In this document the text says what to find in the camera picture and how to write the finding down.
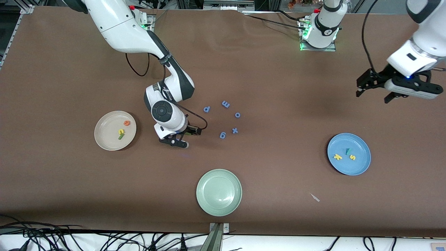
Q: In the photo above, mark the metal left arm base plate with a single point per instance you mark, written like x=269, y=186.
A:
x=318, y=49

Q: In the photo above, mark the small white paper scrap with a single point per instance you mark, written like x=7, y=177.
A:
x=314, y=197

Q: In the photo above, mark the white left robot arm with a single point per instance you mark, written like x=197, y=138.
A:
x=418, y=55

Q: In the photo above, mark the blue foam letter g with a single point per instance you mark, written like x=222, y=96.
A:
x=222, y=135

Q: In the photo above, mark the blue foam letter p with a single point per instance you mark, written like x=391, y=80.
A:
x=206, y=109

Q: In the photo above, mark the blue foam letter m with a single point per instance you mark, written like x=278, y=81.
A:
x=225, y=104

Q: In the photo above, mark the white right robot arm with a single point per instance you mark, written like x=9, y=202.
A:
x=122, y=24

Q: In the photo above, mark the blue round plate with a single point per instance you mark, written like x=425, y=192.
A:
x=352, y=167

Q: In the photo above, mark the yellow foam letter k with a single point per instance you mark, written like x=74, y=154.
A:
x=337, y=157

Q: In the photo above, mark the metal table edge bracket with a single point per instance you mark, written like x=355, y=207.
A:
x=216, y=237

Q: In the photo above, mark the beige round plate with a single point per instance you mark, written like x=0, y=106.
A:
x=108, y=136

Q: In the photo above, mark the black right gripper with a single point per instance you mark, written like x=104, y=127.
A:
x=188, y=130

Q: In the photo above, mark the pale green round plate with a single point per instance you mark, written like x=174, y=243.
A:
x=218, y=192

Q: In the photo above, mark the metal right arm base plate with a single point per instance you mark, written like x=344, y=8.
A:
x=152, y=21

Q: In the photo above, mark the tan cardboard piece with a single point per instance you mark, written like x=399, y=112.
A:
x=439, y=246

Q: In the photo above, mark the aluminium frame profile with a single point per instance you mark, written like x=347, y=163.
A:
x=226, y=5

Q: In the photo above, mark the grey aluminium table rail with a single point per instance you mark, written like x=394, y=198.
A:
x=10, y=38

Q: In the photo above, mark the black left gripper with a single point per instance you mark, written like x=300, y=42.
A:
x=378, y=78

